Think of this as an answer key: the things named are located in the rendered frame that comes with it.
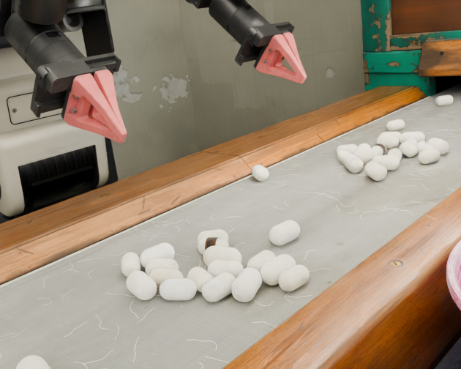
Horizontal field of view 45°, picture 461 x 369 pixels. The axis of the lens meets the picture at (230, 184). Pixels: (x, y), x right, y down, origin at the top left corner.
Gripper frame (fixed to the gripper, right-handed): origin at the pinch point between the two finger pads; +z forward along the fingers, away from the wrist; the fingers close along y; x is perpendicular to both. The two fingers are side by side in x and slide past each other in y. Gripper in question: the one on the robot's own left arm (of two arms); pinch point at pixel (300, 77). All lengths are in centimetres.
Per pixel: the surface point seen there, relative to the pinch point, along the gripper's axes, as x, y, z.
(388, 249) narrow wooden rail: -13.1, -32.2, 30.1
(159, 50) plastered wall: 120, 123, -136
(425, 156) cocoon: -5.5, -2.0, 22.8
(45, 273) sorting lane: 8.1, -48.2, 9.1
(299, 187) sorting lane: 2.5, -15.8, 15.4
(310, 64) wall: 72, 135, -61
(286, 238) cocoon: -4.6, -31.6, 22.4
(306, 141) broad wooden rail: 8.6, 1.1, 6.5
